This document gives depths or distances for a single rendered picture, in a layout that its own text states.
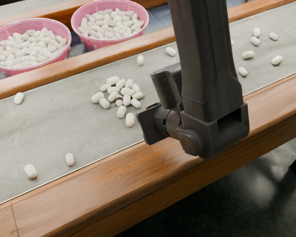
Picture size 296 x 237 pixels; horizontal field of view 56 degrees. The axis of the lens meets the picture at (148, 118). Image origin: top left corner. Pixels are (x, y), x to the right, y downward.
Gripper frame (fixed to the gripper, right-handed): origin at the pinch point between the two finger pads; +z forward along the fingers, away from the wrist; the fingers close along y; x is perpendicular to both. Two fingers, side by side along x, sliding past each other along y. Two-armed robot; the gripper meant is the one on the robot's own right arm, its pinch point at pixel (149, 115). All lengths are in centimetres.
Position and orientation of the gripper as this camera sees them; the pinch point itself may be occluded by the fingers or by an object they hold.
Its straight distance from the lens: 60.8
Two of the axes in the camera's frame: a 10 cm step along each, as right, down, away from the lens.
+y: -8.8, 3.8, -3.0
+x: 3.2, 9.2, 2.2
